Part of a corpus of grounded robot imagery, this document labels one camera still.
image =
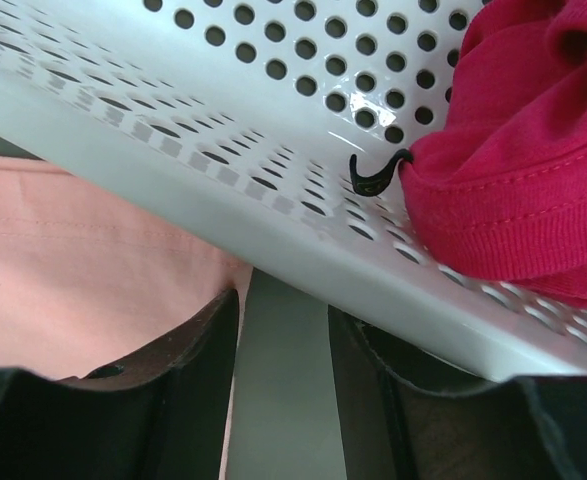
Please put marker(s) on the salmon pink t shirt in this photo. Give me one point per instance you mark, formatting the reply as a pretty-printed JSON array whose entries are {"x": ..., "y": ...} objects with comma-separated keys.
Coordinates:
[{"x": 87, "y": 278}]

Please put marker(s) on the white perforated laundry basket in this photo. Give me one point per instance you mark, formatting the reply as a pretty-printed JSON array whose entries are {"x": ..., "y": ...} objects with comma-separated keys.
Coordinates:
[{"x": 236, "y": 120}]

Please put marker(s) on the crimson t shirt in basket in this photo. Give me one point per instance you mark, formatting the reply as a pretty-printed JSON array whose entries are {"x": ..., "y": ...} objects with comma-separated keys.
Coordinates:
[{"x": 500, "y": 193}]

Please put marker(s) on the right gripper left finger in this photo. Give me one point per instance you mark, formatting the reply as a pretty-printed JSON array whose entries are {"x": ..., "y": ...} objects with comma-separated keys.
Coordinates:
[{"x": 158, "y": 413}]

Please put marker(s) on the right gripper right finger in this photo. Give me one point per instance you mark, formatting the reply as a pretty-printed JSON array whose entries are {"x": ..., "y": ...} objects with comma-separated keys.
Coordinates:
[{"x": 407, "y": 415}]

